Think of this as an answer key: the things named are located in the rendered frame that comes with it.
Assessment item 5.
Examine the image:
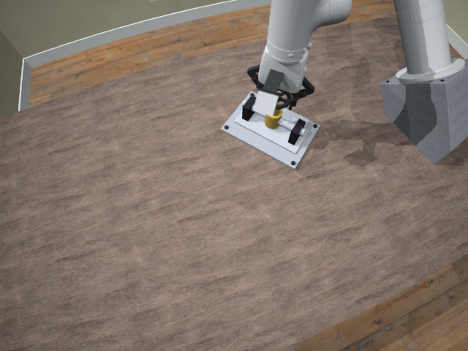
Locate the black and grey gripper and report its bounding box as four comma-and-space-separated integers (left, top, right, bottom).
247, 46, 315, 110

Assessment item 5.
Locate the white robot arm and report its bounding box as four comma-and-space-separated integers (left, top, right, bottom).
253, 0, 465, 116

